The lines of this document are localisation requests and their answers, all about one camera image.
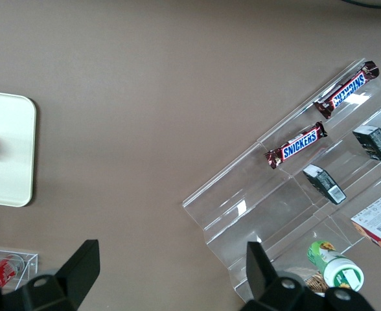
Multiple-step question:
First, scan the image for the small black carton box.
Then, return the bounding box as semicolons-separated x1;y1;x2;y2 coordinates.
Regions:
352;125;381;165
302;163;347;205

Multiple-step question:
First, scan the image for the wicker basket with foil packs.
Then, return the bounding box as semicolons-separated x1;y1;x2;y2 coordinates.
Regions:
302;270;329;297

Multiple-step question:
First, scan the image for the Snickers chocolate bar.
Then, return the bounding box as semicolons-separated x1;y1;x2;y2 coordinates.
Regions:
312;60;380;120
263;121;328;170

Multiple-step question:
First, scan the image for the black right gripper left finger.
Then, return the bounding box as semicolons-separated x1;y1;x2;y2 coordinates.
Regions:
2;239;100;311

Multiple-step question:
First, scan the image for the red soda can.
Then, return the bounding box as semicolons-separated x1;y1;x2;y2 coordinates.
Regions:
0;254;25;289

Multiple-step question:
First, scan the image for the black cable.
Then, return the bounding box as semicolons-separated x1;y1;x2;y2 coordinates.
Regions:
341;0;381;9

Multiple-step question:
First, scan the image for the green white plastic bottle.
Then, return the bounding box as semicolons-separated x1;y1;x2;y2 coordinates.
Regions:
306;239;365;292

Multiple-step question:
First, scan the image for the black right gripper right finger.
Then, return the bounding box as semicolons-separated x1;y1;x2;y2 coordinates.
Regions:
240;241;325;311

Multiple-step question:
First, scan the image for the clear acrylic stepped display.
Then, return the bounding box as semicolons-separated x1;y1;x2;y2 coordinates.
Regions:
181;58;381;301

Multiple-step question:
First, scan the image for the cream plastic tray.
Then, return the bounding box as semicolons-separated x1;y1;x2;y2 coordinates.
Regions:
0;89;38;208

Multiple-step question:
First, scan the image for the clear acrylic bottle rack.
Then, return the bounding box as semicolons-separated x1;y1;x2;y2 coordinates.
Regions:
0;248;39;291

